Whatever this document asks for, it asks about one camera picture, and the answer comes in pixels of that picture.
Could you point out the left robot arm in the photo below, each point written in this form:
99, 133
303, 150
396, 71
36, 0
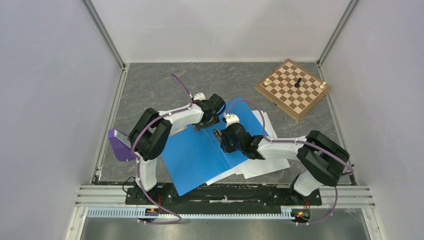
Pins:
149, 136

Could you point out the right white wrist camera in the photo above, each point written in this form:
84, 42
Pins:
230, 119

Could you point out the metal spine folder clip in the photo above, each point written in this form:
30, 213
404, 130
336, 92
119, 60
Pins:
218, 135

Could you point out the printed white paper sheet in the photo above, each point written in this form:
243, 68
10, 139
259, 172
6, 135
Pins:
221, 176

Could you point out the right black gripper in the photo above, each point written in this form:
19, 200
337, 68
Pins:
224, 143

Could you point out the slotted cable duct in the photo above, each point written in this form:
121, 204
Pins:
147, 213

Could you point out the cream chess piece right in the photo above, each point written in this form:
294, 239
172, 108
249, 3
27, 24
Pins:
323, 85

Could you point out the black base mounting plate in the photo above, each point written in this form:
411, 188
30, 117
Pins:
221, 198

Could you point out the black chess piece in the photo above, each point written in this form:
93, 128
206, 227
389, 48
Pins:
298, 82

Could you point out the wooden chessboard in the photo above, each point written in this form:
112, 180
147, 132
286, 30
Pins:
296, 102

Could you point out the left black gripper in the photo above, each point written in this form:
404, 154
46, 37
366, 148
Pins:
214, 121

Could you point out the purple camera stand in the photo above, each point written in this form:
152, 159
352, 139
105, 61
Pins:
121, 145

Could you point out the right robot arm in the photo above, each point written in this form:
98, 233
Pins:
323, 159

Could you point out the blue file folder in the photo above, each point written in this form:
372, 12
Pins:
194, 157

